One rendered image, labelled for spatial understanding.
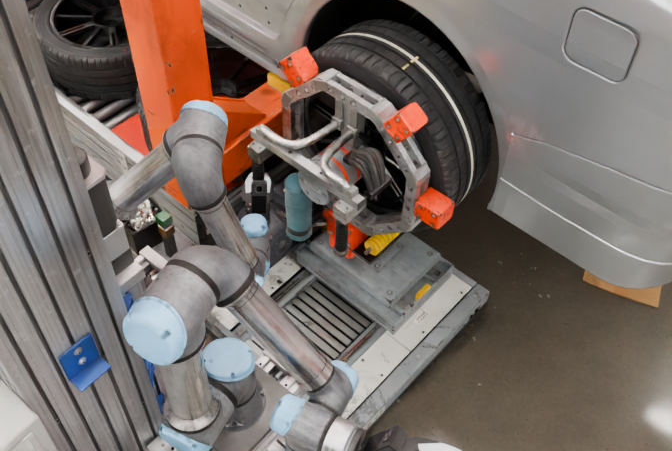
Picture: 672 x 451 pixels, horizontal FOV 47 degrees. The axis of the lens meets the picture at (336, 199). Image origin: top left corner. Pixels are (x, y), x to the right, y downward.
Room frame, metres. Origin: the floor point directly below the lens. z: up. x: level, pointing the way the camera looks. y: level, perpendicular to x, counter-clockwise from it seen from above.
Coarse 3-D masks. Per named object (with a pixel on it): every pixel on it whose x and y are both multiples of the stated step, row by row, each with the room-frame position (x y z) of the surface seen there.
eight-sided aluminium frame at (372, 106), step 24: (336, 72) 1.76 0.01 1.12; (288, 96) 1.81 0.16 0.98; (336, 96) 1.69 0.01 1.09; (360, 96) 1.69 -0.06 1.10; (288, 120) 1.82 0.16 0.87; (384, 120) 1.58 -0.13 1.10; (408, 144) 1.57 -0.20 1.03; (408, 168) 1.51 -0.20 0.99; (408, 192) 1.50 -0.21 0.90; (360, 216) 1.67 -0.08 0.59; (384, 216) 1.60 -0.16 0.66; (408, 216) 1.49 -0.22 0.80
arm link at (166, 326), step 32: (160, 288) 0.76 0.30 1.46; (192, 288) 0.77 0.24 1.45; (128, 320) 0.71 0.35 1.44; (160, 320) 0.70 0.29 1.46; (192, 320) 0.72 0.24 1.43; (160, 352) 0.67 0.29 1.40; (192, 352) 0.70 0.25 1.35; (192, 384) 0.71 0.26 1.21; (192, 416) 0.70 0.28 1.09; (224, 416) 0.75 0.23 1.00; (192, 448) 0.67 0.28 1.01
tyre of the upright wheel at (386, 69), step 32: (352, 32) 1.93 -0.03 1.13; (384, 32) 1.89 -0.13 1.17; (416, 32) 1.88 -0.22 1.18; (320, 64) 1.84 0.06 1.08; (352, 64) 1.76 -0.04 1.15; (384, 64) 1.73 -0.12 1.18; (416, 64) 1.75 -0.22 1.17; (448, 64) 1.78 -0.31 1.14; (384, 96) 1.68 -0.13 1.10; (416, 96) 1.64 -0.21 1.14; (448, 128) 1.60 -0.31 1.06; (480, 128) 1.67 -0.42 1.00; (448, 160) 1.54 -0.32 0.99; (480, 160) 1.63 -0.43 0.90; (448, 192) 1.52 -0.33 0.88
